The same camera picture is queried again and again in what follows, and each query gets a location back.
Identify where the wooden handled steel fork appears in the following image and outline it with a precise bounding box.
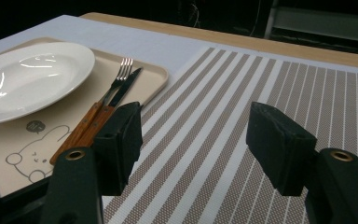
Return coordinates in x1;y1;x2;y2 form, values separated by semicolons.
48;57;134;166

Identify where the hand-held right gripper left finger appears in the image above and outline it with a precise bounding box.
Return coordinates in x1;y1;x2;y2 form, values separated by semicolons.
40;102;144;224

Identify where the striped grey white placemat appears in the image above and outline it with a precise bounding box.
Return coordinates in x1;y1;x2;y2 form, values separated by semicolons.
102;46;358;224

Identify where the white deep plate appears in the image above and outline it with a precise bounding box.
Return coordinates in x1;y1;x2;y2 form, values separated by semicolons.
0;41;96;127

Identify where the white metal stand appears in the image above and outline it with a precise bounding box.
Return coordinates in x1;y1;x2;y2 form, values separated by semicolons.
265;0;358;45

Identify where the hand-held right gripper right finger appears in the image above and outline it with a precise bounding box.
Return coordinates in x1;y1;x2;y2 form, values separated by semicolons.
245;101;358;224

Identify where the tangle of floor cables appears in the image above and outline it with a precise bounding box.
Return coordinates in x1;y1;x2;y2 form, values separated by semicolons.
180;0;206;29

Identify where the white table cover board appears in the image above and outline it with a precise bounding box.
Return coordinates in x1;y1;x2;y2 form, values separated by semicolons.
0;14;358;108

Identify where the wooden handled steel knife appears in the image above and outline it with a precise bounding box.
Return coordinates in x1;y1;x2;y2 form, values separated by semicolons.
74;66;144;149

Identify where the beige rabbit print tray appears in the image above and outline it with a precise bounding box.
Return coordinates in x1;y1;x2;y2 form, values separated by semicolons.
0;36;170;199

